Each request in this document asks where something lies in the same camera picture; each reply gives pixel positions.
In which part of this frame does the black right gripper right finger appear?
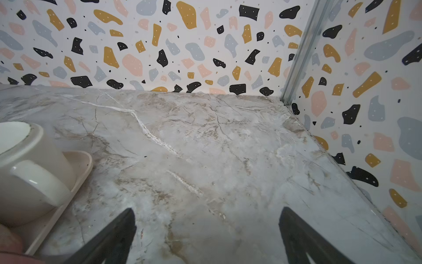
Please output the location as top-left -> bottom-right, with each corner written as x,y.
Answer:
279,207 -> 352,264

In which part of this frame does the beige rectangular tray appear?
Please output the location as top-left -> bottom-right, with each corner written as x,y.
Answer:
9,150 -> 93,256

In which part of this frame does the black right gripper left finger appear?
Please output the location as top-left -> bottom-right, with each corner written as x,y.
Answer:
65,208 -> 137,264

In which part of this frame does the pink mug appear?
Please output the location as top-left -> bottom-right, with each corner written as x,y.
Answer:
1,224 -> 45,264

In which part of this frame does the aluminium corner post right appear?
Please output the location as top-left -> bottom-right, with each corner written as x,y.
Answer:
280,0 -> 335,107

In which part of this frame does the white mug red inside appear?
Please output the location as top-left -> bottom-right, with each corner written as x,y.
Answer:
1,122 -> 76,227

